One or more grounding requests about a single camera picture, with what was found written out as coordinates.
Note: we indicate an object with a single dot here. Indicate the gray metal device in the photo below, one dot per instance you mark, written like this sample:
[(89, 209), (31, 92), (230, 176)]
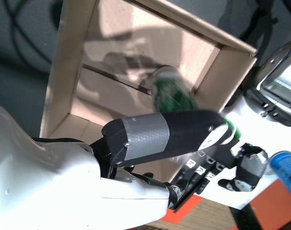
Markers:
[(279, 83)]

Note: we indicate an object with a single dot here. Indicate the blue drink can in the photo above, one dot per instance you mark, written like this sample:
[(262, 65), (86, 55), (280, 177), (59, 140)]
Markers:
[(285, 167)]

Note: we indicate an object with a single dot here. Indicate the orange mat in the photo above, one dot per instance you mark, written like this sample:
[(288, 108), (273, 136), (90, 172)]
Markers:
[(274, 206)]

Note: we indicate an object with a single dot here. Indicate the brown cardboard box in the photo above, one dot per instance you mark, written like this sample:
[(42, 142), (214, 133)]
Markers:
[(69, 72)]

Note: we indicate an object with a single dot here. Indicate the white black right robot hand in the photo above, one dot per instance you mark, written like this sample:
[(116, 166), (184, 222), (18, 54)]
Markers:
[(52, 187)]

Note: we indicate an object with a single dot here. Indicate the green drink can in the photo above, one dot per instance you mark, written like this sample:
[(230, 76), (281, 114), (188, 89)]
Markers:
[(171, 93)]

